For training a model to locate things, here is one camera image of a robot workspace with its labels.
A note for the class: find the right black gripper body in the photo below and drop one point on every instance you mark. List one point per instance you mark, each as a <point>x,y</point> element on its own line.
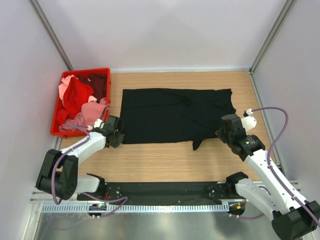
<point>224,136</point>

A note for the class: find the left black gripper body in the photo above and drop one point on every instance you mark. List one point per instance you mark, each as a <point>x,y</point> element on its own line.
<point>118,139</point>

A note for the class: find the black t shirt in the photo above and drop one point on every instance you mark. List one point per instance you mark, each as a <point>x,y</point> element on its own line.
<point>165,115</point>

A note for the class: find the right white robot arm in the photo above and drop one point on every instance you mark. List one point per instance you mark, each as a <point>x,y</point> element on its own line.
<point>291,215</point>

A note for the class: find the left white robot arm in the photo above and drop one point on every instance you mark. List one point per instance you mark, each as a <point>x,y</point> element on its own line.
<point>59,176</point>

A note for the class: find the pink t shirt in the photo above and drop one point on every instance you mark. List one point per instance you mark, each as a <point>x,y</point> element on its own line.
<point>90,112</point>

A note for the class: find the dark maroon t shirt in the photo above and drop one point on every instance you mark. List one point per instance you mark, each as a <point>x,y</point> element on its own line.
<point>98,82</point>

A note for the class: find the red t shirt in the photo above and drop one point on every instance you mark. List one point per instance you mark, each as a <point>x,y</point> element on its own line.
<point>73,94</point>

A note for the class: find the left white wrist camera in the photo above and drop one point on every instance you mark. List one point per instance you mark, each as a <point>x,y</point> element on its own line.
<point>97,124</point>

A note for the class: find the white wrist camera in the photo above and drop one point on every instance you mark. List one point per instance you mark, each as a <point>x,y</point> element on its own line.
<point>248,121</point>
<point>97,124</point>

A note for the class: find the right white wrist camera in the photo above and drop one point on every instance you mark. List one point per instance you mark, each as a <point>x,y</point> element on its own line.
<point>248,121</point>

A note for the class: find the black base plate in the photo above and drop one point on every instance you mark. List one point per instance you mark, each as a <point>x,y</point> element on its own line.
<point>169,193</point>

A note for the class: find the slotted cable duct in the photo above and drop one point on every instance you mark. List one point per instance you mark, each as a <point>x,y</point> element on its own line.
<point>91,207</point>

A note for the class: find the right aluminium corner post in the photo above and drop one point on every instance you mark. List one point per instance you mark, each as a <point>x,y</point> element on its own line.
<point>280,19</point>

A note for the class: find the aluminium corner post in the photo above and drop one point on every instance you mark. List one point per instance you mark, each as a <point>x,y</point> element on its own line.
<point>280,19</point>
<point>51,33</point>

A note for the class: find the left aluminium corner post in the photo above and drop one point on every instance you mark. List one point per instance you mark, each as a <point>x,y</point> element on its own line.
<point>51,33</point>

